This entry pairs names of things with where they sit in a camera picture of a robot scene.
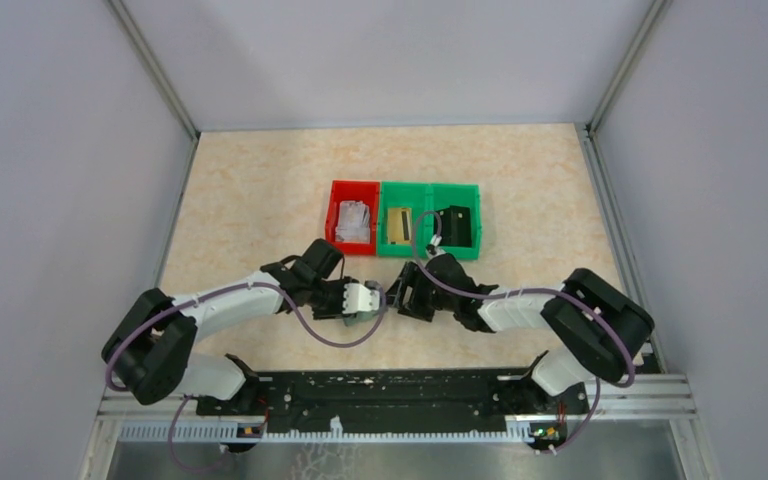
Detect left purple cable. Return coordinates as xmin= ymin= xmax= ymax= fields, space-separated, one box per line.
xmin=104 ymin=281 xmax=389 ymax=475

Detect right green plastic bin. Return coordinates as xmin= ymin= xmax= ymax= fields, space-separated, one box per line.
xmin=431 ymin=183 xmax=482 ymax=260

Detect grey-green card holder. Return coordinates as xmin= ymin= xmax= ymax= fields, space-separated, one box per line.
xmin=355 ymin=291 xmax=387 ymax=322

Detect right corner aluminium post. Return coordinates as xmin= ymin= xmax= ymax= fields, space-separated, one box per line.
xmin=587 ymin=0 xmax=673 ymax=138

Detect corner aluminium post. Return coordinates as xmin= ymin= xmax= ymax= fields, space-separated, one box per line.
xmin=587 ymin=0 xmax=673 ymax=138
xmin=104 ymin=0 xmax=200 ymax=140

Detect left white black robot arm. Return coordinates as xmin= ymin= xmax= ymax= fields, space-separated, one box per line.
xmin=101 ymin=239 xmax=387 ymax=414

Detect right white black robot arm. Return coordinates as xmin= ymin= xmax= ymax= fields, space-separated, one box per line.
xmin=386 ymin=254 xmax=654 ymax=412

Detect white cards in red bin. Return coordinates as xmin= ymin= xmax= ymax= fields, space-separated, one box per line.
xmin=334 ymin=200 xmax=371 ymax=244

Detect black card holder in bin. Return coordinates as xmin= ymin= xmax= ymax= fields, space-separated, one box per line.
xmin=435 ymin=205 xmax=473 ymax=248

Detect aluminium frame rail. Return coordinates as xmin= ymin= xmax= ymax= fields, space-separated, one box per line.
xmin=96 ymin=374 xmax=698 ymax=420

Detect green plastic bin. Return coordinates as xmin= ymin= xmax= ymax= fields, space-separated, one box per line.
xmin=431 ymin=183 xmax=482 ymax=260
xmin=376 ymin=182 xmax=431 ymax=258

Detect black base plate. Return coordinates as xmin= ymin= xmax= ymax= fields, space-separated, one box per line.
xmin=196 ymin=368 xmax=589 ymax=433

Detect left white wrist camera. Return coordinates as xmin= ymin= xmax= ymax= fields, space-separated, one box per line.
xmin=342 ymin=281 xmax=386 ymax=327

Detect white toothed cable duct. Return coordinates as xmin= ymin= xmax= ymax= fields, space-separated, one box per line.
xmin=118 ymin=417 xmax=535 ymax=445

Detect right side aluminium rail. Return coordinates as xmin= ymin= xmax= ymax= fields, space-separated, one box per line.
xmin=576 ymin=124 xmax=664 ymax=372

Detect red plastic bin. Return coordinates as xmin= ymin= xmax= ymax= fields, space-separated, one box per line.
xmin=325 ymin=180 xmax=381 ymax=256

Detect left corner aluminium post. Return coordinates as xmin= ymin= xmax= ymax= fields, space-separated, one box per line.
xmin=104 ymin=0 xmax=200 ymax=140

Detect middle green plastic bin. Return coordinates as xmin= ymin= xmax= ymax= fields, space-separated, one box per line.
xmin=376 ymin=182 xmax=431 ymax=258

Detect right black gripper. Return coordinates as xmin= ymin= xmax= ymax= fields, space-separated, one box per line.
xmin=380 ymin=260 xmax=458 ymax=321

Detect gold card in green bin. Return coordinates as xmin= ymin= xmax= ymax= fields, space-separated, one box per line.
xmin=386 ymin=207 xmax=413 ymax=245

